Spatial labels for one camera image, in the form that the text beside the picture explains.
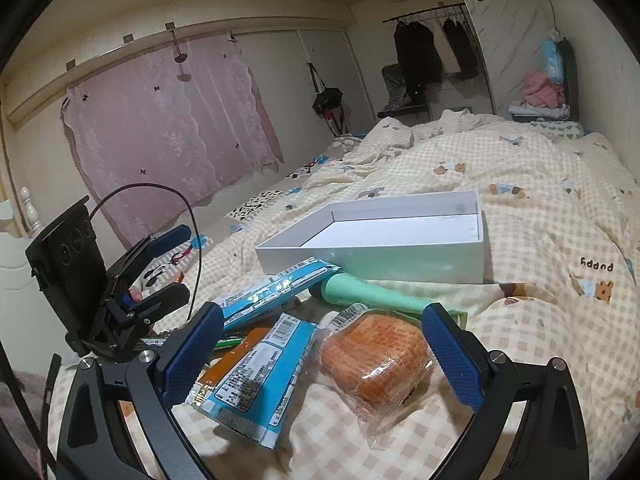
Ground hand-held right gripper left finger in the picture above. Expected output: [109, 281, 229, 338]
[55, 302, 225, 480]

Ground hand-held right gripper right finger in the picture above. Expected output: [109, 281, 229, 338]
[422, 302, 590, 480]

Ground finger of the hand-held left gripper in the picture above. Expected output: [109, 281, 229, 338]
[105, 225, 192, 286]
[127, 282, 191, 321]

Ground orange snack packet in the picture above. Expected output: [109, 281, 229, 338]
[197, 327, 271, 396]

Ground blue snack packet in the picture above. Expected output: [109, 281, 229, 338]
[212, 256, 341, 331]
[186, 312, 321, 451]

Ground bread packet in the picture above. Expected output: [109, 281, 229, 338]
[315, 302, 476, 451]

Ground white cardboard box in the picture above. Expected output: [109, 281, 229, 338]
[255, 190, 487, 286]

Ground green tube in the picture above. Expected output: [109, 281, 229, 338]
[307, 267, 468, 328]

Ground cartoon print bed sheet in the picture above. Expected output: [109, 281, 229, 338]
[220, 155, 333, 233]

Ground pink lace curtain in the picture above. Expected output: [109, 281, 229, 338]
[61, 32, 286, 248]

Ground black hanging bag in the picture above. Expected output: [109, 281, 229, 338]
[307, 62, 347, 136]

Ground heart print pillow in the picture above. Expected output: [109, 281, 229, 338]
[530, 120, 586, 141]

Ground pink crumpled clothes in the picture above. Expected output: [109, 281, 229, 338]
[522, 72, 566, 108]

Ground black hanging coat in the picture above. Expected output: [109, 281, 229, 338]
[392, 20, 444, 98]

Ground black high-back chair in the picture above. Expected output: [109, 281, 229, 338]
[509, 37, 581, 123]

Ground black hanging garment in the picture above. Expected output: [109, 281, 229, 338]
[442, 17, 481, 81]

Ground blue bottle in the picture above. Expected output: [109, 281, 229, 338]
[542, 37, 568, 79]

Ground black cable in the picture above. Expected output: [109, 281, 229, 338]
[89, 183, 203, 326]

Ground black clothes rail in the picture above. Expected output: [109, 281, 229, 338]
[382, 2, 468, 24]

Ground wall power cable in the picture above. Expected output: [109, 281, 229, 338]
[536, 0, 562, 41]

